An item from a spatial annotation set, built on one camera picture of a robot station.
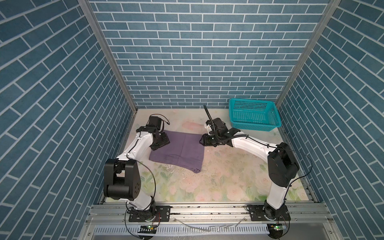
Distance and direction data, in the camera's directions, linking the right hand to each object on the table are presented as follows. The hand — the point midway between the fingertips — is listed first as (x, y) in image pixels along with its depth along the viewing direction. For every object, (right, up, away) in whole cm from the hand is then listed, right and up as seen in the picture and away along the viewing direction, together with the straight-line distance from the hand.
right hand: (200, 140), depth 88 cm
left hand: (-21, -1, +1) cm, 21 cm away
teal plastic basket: (+40, +16, +31) cm, 53 cm away
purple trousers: (-9, -8, +7) cm, 14 cm away
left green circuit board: (-25, -42, -16) cm, 51 cm away
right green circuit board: (+37, -42, -16) cm, 58 cm away
